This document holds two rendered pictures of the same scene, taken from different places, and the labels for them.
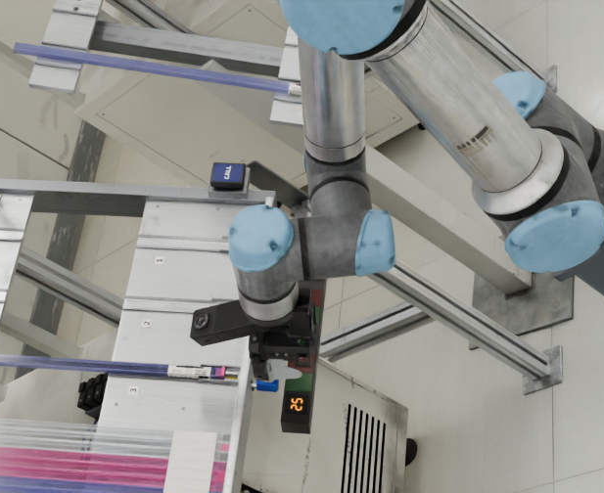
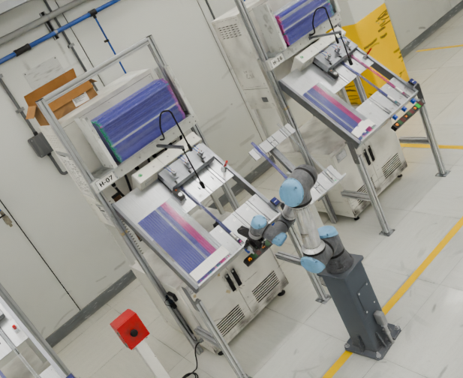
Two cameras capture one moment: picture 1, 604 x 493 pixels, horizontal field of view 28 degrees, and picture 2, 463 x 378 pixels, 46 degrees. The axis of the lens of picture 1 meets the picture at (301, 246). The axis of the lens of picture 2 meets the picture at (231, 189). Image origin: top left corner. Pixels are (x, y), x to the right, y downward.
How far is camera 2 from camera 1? 1.36 m
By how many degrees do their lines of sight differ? 15
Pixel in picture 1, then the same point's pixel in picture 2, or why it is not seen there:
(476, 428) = (299, 299)
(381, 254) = (278, 242)
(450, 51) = (308, 216)
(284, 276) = (257, 232)
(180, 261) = (251, 212)
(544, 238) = (308, 262)
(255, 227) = (258, 220)
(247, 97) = not seen: hidden behind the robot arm
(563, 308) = not seen: hidden behind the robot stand
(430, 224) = not seen: hidden behind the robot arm
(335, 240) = (272, 232)
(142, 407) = (220, 235)
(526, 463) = (302, 315)
